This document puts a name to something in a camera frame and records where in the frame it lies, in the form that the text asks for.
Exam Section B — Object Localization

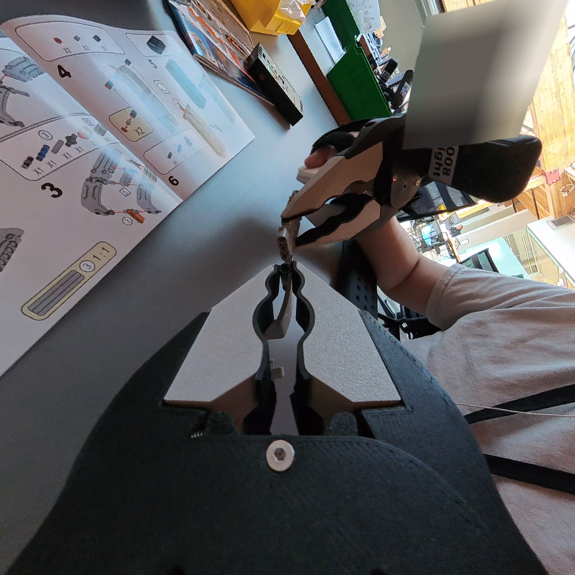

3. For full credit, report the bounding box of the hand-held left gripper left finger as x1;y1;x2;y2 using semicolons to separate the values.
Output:
164;264;276;434

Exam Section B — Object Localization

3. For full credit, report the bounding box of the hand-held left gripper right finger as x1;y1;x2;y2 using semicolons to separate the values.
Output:
289;262;403;434

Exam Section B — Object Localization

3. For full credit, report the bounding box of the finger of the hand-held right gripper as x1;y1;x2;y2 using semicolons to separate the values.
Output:
294;196;392;249
281;140;383;226

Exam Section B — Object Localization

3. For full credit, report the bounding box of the grey building beam with holes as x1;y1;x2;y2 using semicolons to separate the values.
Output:
276;225;297;262

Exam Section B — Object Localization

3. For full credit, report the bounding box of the person's right forearm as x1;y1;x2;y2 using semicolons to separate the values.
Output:
355;216;452;331

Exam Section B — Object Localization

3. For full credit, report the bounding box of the grey desk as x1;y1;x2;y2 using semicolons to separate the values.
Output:
0;0;360;567

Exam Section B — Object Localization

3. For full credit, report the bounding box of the black perforated panel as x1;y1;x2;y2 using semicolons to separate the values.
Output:
335;240;378;315

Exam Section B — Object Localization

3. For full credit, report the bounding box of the green plastic bin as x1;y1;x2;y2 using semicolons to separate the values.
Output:
321;0;392;121

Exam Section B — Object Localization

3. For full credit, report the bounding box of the black electronic device box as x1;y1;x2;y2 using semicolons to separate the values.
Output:
247;43;304;126

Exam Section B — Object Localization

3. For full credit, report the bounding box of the brown wooden edge strip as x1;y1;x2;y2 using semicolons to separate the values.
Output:
287;29;351;126

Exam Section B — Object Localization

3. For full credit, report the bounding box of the person's white shirt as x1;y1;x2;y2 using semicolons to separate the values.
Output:
404;263;575;575

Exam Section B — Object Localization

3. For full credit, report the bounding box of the yellow plastic bin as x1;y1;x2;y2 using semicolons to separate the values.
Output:
229;0;315;36

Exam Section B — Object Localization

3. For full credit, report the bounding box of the blue toy robot kit box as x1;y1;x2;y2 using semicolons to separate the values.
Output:
167;0;275;106

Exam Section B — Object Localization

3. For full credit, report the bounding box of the building instruction booklet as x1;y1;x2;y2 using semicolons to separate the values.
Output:
0;16;256;376

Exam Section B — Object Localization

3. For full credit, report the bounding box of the thin white cord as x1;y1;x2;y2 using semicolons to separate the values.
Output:
454;402;575;418

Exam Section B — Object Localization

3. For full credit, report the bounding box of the black strap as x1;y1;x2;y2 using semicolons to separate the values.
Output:
463;384;575;495

